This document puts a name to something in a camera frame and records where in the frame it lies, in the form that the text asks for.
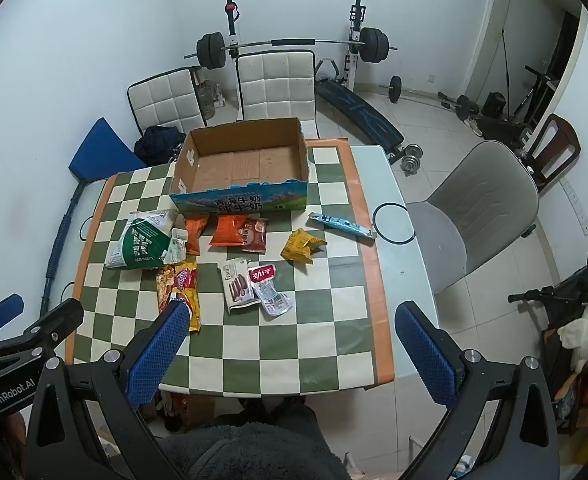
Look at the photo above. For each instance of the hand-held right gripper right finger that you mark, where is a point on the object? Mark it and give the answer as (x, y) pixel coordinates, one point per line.
(424, 355)

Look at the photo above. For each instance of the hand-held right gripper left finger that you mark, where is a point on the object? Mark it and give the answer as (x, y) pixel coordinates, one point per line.
(156, 355)

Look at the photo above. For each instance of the yellow and red chips bag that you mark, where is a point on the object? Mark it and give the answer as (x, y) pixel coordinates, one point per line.
(176, 285)

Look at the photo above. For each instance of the white biscuit packet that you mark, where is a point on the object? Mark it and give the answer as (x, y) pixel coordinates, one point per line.
(236, 285)

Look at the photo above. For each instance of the small white snack packet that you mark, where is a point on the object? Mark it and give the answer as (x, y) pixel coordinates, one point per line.
(175, 245)

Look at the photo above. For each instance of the green and white snack bag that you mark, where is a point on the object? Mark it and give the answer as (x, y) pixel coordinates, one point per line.
(141, 240)

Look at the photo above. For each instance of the small orange snack packet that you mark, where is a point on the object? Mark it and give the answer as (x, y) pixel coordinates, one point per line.
(193, 235)

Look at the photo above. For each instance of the red and white sausage packet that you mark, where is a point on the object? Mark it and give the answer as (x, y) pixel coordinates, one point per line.
(271, 295)

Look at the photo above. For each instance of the large orange snack packet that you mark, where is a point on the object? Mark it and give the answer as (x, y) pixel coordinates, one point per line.
(226, 230)

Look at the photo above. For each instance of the yellow snack packet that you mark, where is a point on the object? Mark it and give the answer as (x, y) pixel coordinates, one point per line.
(299, 247)

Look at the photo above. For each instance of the cardboard box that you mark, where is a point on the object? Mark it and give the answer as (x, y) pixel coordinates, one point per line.
(244, 165)

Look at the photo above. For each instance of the dark fleece clothing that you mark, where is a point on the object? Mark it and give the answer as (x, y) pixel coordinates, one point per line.
(254, 450)

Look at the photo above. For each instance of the brown snack packet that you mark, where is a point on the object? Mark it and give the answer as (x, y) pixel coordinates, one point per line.
(255, 237)

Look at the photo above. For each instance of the blue snack bar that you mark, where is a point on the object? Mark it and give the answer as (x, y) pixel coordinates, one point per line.
(341, 224)

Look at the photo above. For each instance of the black scooter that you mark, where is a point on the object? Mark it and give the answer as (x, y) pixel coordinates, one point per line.
(569, 290)

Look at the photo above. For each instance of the white plush goose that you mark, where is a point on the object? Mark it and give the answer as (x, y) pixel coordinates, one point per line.
(581, 330)

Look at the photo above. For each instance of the grey office chair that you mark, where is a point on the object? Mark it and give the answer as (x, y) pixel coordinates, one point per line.
(479, 195)

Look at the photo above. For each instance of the blue cushion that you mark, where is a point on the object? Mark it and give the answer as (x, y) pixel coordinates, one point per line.
(101, 152)

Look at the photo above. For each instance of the black bag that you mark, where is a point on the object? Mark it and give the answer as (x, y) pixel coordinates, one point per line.
(158, 142)

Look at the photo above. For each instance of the white power strip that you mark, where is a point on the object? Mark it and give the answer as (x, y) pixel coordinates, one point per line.
(574, 202)

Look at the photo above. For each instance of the black exercise machine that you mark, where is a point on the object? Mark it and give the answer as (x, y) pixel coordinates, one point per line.
(504, 127)

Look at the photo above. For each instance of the white padded chair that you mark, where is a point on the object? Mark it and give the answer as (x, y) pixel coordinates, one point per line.
(168, 100)
(276, 82)

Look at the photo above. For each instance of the brown wooden chair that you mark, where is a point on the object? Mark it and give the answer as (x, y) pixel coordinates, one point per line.
(564, 145)

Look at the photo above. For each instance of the black sit-up bench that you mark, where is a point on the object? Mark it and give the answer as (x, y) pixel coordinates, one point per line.
(359, 107)

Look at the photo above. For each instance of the plastic jar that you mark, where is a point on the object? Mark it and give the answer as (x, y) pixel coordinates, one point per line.
(208, 96)

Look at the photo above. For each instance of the small black barbell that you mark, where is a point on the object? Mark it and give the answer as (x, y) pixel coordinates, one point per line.
(395, 89)

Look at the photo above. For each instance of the barbell on rack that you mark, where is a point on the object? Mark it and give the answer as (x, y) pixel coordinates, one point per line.
(356, 60)

